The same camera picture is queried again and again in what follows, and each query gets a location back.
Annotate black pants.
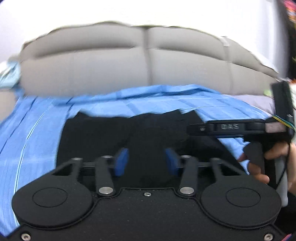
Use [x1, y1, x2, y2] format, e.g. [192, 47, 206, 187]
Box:
[56, 110, 239, 188]

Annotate person's right hand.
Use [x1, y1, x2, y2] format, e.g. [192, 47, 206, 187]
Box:
[238, 142, 295, 192]

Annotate lavender sofa cover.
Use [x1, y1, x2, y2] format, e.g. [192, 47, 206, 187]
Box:
[232, 94, 275, 114]

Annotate blue plaid cloth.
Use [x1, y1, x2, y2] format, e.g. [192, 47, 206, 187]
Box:
[1, 84, 269, 236]

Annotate beige sofa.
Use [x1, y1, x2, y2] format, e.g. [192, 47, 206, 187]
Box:
[0, 21, 283, 121]

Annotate light blue garment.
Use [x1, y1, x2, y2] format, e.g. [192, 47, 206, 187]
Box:
[0, 61, 21, 89]

